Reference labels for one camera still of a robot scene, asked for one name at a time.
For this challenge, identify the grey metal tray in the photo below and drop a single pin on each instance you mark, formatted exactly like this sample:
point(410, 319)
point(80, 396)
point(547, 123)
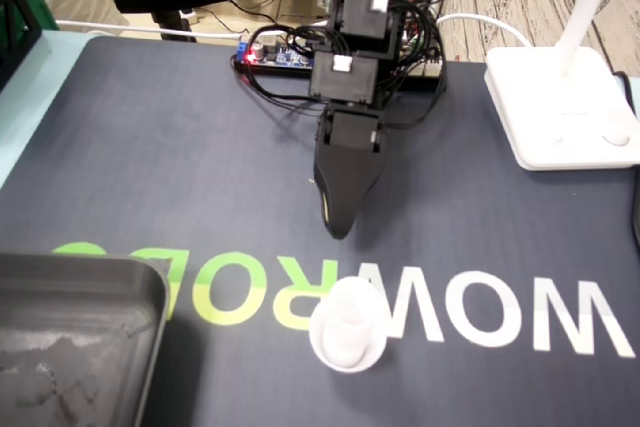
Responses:
point(75, 337)

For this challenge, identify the white desk lamp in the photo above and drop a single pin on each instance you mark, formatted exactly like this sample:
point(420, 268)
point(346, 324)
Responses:
point(550, 112)

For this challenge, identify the wide white plastic cup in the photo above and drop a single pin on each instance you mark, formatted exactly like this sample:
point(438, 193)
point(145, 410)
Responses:
point(316, 342)

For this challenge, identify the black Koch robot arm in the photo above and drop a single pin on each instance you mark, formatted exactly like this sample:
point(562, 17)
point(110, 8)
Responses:
point(365, 2)

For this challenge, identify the green plastic object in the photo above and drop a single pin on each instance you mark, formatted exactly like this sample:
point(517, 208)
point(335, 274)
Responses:
point(42, 12)

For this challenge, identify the controller board with green terminal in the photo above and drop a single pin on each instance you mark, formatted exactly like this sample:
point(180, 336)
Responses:
point(425, 54)

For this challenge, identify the black metal frame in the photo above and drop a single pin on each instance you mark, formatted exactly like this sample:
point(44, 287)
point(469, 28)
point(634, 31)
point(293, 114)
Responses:
point(25, 32)

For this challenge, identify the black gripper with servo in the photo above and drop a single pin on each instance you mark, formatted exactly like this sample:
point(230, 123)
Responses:
point(352, 129)

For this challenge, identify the dark grey WOWROBO mat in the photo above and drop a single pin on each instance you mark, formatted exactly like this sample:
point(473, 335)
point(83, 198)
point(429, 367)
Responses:
point(150, 172)

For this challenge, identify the blue power converter board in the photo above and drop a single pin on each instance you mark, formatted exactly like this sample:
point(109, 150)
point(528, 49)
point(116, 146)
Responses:
point(280, 54)

